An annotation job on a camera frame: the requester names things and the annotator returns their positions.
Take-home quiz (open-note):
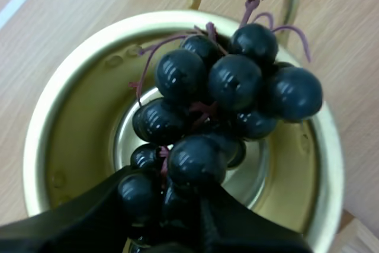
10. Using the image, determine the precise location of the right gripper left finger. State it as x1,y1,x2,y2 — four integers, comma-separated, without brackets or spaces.
0,166,140,253

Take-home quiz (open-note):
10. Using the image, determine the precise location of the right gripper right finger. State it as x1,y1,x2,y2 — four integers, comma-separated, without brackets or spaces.
197,182,315,253

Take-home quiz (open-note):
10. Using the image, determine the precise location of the bunch of dark toy grapes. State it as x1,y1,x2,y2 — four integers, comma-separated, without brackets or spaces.
117,0,323,253

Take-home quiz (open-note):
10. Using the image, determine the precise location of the shallow wooden tray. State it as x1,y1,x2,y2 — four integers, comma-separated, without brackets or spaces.
332,209,379,253

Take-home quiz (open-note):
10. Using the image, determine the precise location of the gold pot with two handles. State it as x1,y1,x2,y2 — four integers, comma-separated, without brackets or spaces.
23,0,345,253

